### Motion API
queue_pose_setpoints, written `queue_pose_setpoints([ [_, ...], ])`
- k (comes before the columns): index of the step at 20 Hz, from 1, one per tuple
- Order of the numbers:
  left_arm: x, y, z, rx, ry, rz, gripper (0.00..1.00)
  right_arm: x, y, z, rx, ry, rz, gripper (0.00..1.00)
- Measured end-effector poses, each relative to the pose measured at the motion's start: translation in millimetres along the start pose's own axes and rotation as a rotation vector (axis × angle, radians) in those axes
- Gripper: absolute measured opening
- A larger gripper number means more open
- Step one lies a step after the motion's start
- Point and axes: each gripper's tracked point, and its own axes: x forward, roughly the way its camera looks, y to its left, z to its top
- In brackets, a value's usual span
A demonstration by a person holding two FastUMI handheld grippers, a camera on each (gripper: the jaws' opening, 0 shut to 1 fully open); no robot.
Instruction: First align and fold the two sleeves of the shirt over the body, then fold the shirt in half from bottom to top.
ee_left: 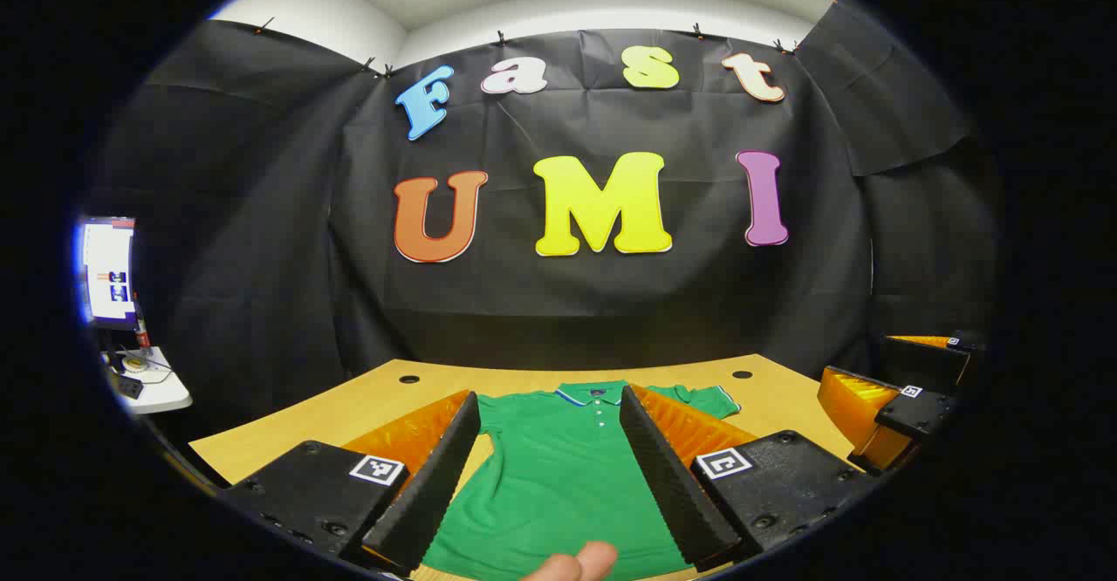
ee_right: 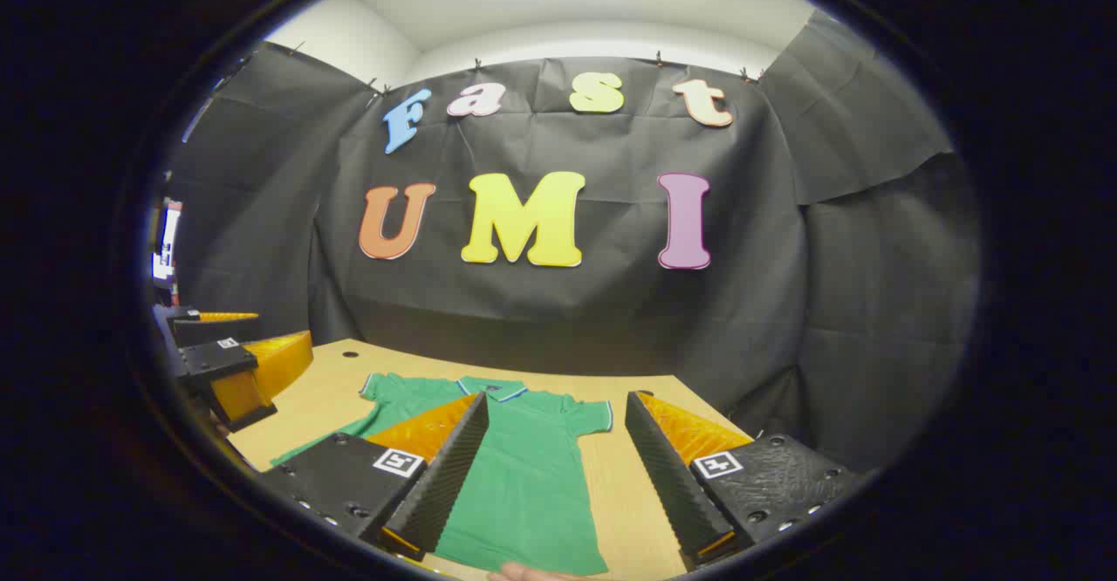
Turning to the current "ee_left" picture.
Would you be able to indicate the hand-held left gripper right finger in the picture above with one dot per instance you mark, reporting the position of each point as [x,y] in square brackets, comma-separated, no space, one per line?
[663,485]

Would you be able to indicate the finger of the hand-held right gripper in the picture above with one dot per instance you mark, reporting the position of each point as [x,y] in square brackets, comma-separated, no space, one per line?
[916,358]
[925,415]

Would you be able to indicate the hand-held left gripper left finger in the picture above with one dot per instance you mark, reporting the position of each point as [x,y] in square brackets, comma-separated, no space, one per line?
[436,485]

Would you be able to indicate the green T-shirt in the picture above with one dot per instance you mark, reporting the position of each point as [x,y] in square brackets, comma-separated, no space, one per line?
[558,476]

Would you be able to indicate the black backdrop cloth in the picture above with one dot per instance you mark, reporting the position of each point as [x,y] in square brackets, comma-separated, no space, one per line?
[567,302]

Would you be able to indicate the white side table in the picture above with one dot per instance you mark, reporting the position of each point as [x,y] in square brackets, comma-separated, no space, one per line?
[161,393]

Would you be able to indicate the small red bottle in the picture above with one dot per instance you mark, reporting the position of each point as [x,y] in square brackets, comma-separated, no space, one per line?
[141,334]

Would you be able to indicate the computer monitor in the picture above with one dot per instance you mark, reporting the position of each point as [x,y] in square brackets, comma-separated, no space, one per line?
[106,267]

